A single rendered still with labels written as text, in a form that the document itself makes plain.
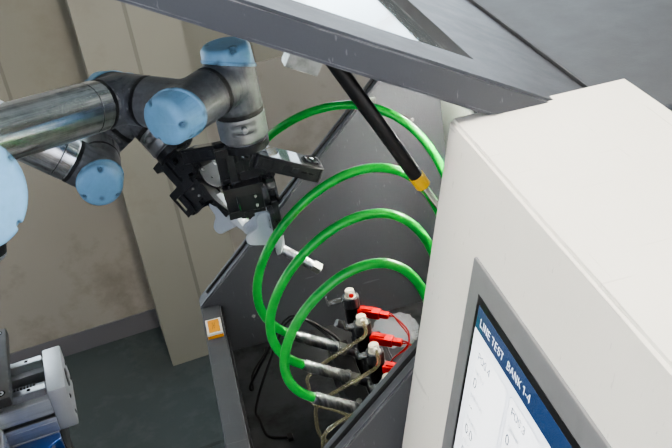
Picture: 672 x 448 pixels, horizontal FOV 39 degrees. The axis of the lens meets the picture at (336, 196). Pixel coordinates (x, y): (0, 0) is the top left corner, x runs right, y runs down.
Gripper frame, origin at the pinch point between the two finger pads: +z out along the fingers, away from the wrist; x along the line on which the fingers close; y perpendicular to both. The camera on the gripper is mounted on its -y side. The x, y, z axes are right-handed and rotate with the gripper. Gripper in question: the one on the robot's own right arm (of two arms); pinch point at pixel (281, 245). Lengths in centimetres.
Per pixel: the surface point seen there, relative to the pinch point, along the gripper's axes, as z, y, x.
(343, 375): 14.5, -4.0, 18.0
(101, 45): 5, 30, -145
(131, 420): 122, 52, -121
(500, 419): -11, -14, 63
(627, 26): -28, -56, 9
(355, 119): -5.4, -20.6, -29.8
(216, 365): 27.3, 15.5, -9.9
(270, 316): 0.6, 4.9, 17.9
